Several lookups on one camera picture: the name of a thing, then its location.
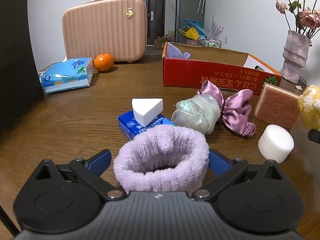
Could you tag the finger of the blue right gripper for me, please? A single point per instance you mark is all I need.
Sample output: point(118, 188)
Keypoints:
point(314, 136)

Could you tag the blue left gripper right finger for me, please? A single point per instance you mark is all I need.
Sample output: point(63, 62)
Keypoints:
point(219, 163)

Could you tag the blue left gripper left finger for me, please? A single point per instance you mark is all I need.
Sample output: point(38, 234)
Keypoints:
point(100, 162)

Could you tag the yellow plush toy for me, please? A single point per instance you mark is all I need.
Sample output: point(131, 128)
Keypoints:
point(309, 107)

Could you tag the lilac fluffy headband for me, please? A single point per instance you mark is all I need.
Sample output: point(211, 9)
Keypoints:
point(165, 158)

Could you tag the pink satin bow scrunchie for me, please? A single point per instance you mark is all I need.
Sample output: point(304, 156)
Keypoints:
point(234, 110)

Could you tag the blue soft tissue pack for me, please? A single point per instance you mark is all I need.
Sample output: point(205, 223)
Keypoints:
point(70, 74)

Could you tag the white cylinder sponge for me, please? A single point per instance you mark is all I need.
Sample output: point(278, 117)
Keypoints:
point(276, 143)

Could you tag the pink scrubbing sponge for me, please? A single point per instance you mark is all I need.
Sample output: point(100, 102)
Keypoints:
point(277, 106)

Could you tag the blue handkerchief tissue pack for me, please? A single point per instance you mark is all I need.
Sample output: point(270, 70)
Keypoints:
point(130, 127)

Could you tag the iridescent sheer scrunchie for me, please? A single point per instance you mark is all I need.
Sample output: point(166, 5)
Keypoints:
point(201, 112)

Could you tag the white wedge makeup sponge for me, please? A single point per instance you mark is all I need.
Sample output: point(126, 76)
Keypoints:
point(146, 109)

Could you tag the pink textured vase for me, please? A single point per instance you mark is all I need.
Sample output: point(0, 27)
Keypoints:
point(295, 55)

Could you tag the orange tangerine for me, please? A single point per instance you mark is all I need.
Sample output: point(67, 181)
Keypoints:
point(103, 62)

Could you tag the red cardboard box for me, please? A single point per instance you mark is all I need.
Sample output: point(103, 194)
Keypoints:
point(227, 69)

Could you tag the black paper bag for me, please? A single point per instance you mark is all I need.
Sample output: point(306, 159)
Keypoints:
point(19, 80)

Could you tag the dried pink roses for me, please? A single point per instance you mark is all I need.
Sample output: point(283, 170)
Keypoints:
point(306, 18)

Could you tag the yellow bag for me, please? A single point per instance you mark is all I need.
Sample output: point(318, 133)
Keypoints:
point(191, 33)

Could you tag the small cardboard box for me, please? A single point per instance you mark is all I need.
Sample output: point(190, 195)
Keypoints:
point(160, 42)

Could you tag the pink ribbed suitcase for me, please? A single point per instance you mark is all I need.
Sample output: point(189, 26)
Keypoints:
point(115, 27)

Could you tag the grey refrigerator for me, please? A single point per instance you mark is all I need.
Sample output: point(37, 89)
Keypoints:
point(186, 10)

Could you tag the dark brown entrance door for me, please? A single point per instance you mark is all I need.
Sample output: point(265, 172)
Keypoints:
point(155, 19)

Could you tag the wire rack with bottles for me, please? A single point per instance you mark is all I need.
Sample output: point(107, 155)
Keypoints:
point(209, 42)

